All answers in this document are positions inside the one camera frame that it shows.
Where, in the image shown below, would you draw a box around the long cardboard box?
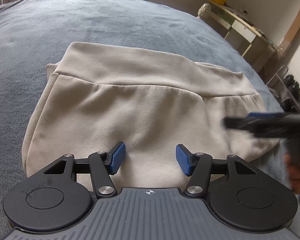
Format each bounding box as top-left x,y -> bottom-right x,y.
277,3 -> 300,53

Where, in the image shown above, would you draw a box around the beige zip jacket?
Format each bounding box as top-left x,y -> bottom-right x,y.
21,41 -> 283,190

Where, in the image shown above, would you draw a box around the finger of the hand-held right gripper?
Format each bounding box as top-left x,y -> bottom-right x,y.
224,116 -> 255,132
247,112 -> 285,118

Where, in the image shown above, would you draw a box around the person's right hand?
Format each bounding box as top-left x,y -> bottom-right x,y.
284,152 -> 300,194

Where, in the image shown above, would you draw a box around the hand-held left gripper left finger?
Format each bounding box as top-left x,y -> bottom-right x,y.
44,141 -> 127,198

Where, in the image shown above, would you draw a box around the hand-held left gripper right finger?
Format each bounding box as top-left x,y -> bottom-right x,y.
175,144 -> 258,198

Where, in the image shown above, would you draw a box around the white metal shoe rack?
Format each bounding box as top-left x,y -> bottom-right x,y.
266,65 -> 300,113

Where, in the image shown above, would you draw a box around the white wooden desk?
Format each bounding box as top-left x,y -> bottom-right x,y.
207,1 -> 280,80

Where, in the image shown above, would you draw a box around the black shoes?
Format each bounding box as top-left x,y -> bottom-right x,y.
282,74 -> 300,113

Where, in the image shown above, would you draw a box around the grey-blue bed blanket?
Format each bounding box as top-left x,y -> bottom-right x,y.
0,0 -> 300,240

